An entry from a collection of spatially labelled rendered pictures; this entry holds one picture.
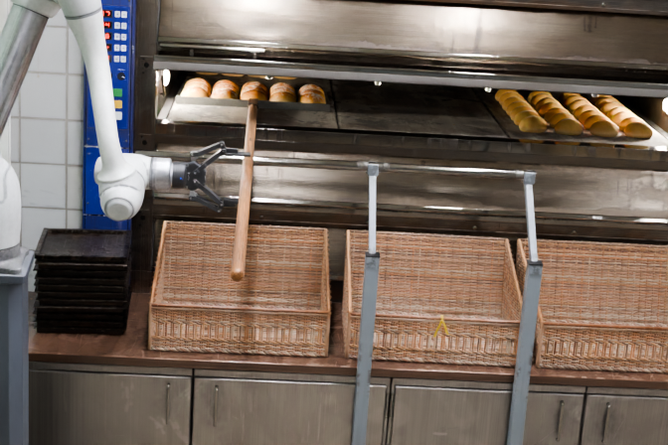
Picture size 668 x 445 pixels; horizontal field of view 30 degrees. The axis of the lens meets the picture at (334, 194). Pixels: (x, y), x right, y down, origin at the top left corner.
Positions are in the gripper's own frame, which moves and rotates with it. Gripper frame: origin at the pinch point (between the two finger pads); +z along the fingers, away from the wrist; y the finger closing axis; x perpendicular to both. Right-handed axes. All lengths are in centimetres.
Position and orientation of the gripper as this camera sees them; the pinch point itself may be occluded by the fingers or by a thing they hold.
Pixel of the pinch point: (246, 178)
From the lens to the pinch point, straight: 348.0
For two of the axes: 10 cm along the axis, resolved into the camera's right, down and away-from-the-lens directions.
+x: 0.4, 2.7, -9.6
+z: 10.0, 0.5, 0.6
